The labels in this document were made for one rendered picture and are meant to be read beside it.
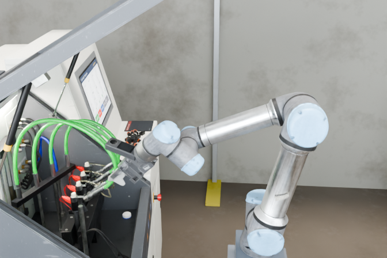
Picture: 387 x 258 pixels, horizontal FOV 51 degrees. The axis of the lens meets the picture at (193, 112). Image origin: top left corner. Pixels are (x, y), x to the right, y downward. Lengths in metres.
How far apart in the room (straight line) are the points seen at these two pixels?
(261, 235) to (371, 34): 2.41
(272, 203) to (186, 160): 0.30
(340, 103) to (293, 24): 0.78
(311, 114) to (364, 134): 2.56
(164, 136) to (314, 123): 0.44
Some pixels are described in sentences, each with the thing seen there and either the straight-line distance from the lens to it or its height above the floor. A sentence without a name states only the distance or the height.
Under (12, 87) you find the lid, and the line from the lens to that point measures 1.09.
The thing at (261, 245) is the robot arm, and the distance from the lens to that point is 1.41.
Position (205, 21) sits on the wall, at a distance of 3.33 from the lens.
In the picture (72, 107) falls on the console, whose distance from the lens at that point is 1.85.
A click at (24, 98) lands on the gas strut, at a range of 1.13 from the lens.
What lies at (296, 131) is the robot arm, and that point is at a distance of 1.21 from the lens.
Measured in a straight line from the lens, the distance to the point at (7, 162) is 1.70.
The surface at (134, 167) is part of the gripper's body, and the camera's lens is 1.40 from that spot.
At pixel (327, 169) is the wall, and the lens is 3.83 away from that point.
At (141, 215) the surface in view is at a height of 0.95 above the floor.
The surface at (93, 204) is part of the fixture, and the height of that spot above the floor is 0.98.
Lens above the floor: 1.94
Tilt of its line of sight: 21 degrees down
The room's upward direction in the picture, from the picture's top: straight up
